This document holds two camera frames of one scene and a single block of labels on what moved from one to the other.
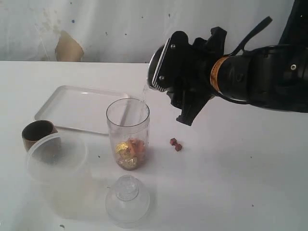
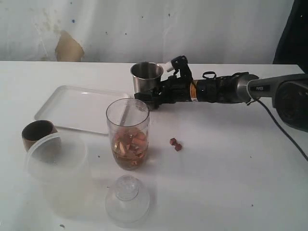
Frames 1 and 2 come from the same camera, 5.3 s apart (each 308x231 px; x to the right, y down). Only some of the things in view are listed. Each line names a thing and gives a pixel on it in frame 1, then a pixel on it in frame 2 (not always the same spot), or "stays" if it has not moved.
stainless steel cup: x=153 y=64 → x=147 y=76
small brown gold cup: x=36 y=130 stays
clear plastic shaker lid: x=125 y=203 stays
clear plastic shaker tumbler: x=128 y=120 stays
